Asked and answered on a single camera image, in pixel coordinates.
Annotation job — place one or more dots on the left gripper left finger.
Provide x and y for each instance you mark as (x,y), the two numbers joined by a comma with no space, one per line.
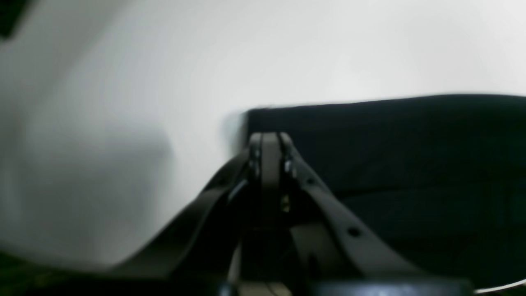
(200,243)

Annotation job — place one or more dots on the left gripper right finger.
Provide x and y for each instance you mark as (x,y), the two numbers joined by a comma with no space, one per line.
(330,243)

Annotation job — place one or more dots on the black T-shirt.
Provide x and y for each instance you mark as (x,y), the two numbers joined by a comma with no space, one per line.
(441,179)

